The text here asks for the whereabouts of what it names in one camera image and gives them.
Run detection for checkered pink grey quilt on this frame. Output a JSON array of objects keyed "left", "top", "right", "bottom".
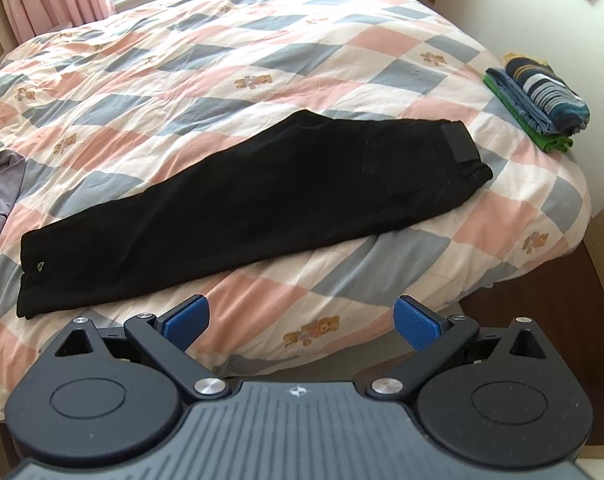
[{"left": 0, "top": 0, "right": 592, "bottom": 420}]

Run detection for blue folded garment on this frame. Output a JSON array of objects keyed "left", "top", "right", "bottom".
[{"left": 485, "top": 68, "right": 560, "bottom": 133}]

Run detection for green folded garment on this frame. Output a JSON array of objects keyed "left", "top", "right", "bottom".
[{"left": 483, "top": 74, "right": 573, "bottom": 154}]

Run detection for black trousers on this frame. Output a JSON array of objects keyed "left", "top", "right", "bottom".
[{"left": 17, "top": 110, "right": 493, "bottom": 318}]

